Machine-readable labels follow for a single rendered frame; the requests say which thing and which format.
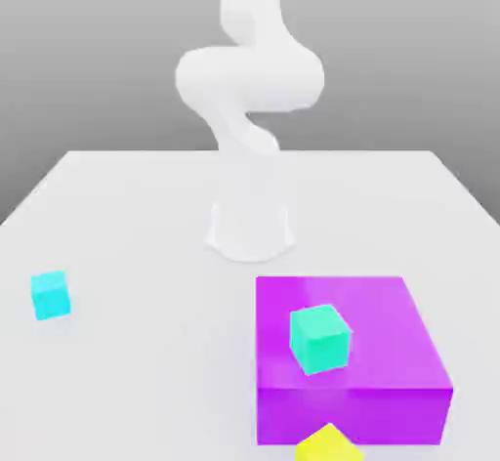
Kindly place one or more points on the large purple box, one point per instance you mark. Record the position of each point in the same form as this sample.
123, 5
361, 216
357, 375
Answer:
390, 351

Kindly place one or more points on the small yellow cube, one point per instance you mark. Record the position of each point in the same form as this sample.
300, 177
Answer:
326, 447

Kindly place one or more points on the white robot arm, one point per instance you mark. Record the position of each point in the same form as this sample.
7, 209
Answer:
250, 78

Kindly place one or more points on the small cyan cube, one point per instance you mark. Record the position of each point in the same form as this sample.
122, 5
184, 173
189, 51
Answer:
50, 295

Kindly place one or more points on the small turquoise cube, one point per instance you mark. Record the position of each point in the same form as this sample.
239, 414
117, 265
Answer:
320, 342

